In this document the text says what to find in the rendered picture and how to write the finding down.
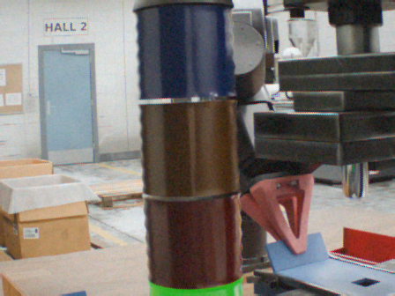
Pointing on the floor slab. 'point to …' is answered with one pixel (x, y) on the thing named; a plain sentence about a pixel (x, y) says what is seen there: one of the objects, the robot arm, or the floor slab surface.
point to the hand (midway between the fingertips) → (295, 247)
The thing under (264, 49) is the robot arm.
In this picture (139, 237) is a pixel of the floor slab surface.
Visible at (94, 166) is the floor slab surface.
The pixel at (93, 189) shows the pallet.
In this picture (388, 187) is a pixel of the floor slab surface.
